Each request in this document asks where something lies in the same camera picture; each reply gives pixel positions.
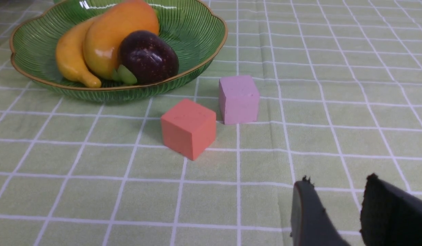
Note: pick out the pink foam cube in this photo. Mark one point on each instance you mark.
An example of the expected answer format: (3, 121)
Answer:
(238, 99)

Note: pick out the salmon foam cube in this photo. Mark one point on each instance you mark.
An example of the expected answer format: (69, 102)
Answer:
(188, 128)

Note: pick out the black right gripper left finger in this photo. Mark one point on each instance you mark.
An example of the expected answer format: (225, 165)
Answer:
(310, 223)

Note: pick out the green glass leaf plate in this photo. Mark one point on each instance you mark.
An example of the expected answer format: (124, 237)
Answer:
(188, 26)

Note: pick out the yellow banana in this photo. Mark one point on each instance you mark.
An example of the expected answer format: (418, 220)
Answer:
(70, 58)

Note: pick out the orange yellow mango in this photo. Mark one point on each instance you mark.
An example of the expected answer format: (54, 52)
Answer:
(104, 36)

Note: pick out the green checkered tablecloth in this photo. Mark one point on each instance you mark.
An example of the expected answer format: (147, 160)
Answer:
(340, 84)

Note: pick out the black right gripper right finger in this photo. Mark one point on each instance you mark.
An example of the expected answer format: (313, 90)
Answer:
(389, 215)

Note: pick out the dark purple mangosteen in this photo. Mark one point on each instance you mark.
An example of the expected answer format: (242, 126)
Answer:
(144, 58)

